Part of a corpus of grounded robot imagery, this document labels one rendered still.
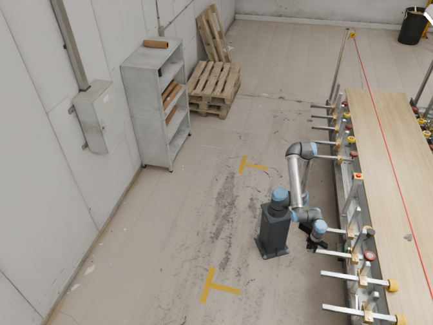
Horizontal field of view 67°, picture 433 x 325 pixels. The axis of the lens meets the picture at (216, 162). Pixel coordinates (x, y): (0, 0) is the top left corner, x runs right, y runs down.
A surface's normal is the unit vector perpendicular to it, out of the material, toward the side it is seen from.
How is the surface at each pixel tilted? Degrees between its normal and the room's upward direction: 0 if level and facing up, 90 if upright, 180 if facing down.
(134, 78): 90
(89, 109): 90
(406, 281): 0
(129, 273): 0
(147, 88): 90
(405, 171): 0
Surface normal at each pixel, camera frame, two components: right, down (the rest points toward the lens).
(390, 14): -0.25, 0.65
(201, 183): -0.02, -0.74
